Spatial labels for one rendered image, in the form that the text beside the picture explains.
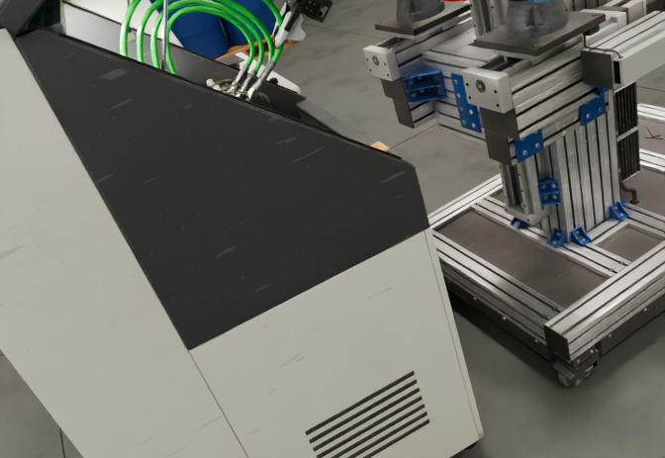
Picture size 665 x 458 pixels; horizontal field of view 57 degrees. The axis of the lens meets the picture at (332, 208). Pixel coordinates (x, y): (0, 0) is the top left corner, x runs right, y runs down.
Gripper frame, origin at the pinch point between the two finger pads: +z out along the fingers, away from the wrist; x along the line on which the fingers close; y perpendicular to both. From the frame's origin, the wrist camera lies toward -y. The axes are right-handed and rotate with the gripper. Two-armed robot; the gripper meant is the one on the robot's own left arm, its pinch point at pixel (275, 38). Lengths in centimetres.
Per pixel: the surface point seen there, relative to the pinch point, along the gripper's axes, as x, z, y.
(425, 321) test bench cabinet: -48, 35, 47
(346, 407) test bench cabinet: -55, 59, 37
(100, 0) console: 31, 18, -35
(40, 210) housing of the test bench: -46, 28, -40
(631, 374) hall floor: -51, 36, 127
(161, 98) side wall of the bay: -38.5, 5.1, -27.0
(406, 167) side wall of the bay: -37.8, 2.7, 24.3
